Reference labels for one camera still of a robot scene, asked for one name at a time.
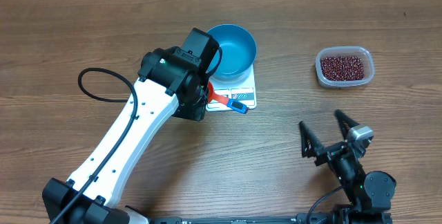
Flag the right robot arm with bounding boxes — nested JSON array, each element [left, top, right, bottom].
[[296, 109, 396, 224]]

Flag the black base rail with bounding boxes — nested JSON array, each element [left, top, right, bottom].
[[149, 213, 342, 224]]

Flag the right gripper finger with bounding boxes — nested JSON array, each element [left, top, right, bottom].
[[298, 121, 324, 158], [334, 109, 359, 138]]

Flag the blue bowl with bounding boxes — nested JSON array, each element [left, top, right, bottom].
[[207, 24, 258, 81]]

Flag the clear plastic container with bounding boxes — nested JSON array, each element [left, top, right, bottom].
[[315, 46, 375, 88]]

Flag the red scoop with blue handle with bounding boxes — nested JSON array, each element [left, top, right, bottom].
[[206, 82, 251, 114]]

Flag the white digital kitchen scale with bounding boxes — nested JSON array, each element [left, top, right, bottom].
[[209, 66, 257, 110]]

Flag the red beans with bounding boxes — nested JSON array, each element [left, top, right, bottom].
[[320, 55, 365, 81]]

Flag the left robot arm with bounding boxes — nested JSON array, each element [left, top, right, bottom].
[[42, 28, 220, 223]]

